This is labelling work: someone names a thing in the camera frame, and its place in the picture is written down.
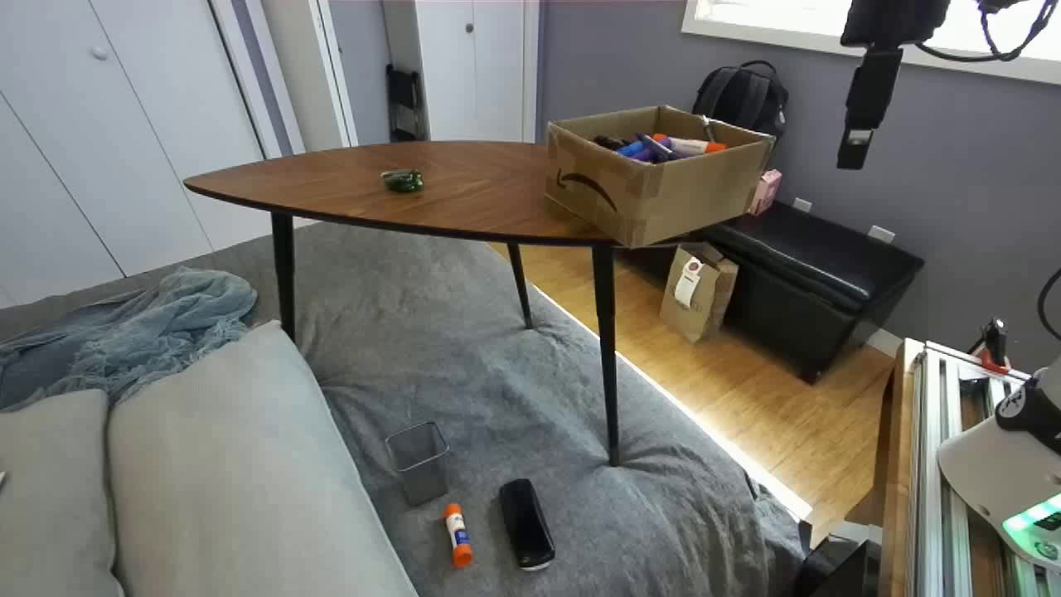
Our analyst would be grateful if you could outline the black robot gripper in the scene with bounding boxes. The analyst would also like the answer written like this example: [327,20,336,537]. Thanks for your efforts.
[835,0,956,173]

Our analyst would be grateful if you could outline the brown cardboard box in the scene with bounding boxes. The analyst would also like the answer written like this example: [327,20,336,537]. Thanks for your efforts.
[541,104,777,248]

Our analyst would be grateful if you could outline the blue Sharpie marker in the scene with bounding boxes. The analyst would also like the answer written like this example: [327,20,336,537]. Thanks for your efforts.
[613,133,681,167]

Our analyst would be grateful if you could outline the grey mesh pen cup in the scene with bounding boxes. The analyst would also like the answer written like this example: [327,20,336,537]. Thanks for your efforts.
[384,416,454,510]

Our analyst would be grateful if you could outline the black backpack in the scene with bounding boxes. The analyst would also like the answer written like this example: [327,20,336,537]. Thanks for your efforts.
[690,57,793,142]

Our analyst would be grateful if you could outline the small pink package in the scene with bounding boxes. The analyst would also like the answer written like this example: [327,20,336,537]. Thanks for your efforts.
[746,167,787,219]

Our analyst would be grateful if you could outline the large orange-capped glue stick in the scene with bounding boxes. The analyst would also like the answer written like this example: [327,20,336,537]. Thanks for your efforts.
[655,128,732,160]

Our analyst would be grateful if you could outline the black leather ottoman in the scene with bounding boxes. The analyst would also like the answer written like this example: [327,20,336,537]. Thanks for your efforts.
[707,199,927,383]

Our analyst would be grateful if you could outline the red and black clamp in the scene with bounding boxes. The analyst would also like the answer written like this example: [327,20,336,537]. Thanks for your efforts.
[968,315,1013,373]

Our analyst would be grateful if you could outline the black tapered table leg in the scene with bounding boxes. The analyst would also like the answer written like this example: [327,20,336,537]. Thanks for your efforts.
[589,241,624,466]
[505,237,538,332]
[267,207,301,341]

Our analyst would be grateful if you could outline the white room door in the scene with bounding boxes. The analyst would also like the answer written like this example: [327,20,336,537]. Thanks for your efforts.
[411,0,545,147]

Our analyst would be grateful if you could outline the tall black object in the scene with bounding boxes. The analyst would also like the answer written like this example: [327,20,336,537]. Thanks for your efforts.
[384,64,432,147]

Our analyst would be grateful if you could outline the small green toy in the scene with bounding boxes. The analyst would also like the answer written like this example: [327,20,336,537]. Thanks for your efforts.
[378,161,429,199]

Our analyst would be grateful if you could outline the black floor bag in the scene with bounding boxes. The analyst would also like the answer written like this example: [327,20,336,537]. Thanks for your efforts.
[793,535,887,597]

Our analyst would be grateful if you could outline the brown wooden table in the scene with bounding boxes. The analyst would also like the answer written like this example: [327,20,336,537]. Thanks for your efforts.
[0,224,816,597]

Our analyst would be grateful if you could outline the black phone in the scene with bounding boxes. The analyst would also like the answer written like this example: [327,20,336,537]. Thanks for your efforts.
[494,475,559,575]

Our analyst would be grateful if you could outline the white door with grey stripe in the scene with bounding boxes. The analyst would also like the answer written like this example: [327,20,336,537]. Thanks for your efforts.
[210,0,366,160]

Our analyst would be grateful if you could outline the small orange-capped glue stick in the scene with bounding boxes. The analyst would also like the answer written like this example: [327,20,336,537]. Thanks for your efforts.
[442,500,478,575]

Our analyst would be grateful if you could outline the white closet door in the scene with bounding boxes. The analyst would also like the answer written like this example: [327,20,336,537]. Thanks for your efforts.
[0,0,213,283]
[90,0,279,252]

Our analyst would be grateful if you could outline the light grey cushion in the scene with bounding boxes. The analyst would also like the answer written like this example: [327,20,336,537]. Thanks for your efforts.
[106,317,421,597]
[0,383,125,597]

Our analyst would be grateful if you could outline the pale blue blanket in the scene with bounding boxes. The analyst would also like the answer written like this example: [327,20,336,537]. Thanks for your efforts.
[0,264,263,415]

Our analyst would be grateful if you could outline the white window frame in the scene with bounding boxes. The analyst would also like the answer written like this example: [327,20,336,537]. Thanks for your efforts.
[681,0,1061,88]

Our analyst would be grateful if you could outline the aluminium profile frame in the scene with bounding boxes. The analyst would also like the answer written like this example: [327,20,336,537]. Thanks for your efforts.
[879,336,1061,597]

